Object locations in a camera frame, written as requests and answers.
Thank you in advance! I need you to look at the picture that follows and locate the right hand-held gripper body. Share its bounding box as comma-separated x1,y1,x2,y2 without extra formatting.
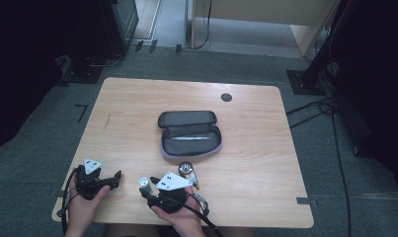
150,171,194,214

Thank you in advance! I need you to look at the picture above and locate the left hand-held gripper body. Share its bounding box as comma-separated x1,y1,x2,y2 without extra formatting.
75,158,104,200

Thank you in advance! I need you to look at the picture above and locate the small white cylinder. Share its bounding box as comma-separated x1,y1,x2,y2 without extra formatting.
138,176,152,194

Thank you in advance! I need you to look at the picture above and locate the grey zip pencil case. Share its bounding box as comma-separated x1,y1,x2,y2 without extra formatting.
157,110,224,161

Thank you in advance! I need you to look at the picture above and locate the silver pen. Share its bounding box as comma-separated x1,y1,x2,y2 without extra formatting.
170,135,212,142

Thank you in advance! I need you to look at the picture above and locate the person's right hand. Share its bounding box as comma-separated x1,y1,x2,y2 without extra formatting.
151,187,204,231

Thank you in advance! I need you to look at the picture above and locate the person's left hand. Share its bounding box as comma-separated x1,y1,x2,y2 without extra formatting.
67,174,111,228

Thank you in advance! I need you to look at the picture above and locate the silver metal compass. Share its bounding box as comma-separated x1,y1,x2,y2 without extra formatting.
178,161,210,216

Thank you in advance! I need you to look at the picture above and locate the dark curtain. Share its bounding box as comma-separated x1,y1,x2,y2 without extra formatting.
0,0,71,154
331,0,398,201

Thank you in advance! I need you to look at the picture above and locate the grey tape strip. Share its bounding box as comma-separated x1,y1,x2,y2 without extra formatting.
295,197,319,207

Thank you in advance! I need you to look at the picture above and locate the black cabinet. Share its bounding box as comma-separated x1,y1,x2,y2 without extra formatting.
61,0,140,84

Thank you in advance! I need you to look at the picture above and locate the black metal stand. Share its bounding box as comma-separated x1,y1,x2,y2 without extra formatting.
286,0,351,97

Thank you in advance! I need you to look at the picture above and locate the light wooden furniture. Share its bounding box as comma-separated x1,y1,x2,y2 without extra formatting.
190,0,341,57

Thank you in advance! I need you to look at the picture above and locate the left hand-held gripper cable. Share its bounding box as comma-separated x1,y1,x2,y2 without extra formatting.
56,167,83,237

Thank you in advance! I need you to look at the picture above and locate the hand-held gripper cable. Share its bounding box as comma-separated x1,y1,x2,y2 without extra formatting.
183,202,224,237
56,167,83,237

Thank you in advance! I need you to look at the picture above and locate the right hand-held gripper cable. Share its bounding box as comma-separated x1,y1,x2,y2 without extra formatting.
183,202,224,237

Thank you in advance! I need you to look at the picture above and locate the black hanging cable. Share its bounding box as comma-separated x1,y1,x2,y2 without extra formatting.
195,0,213,50

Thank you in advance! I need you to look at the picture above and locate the black floor cable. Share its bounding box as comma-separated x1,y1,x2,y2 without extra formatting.
284,98,353,237

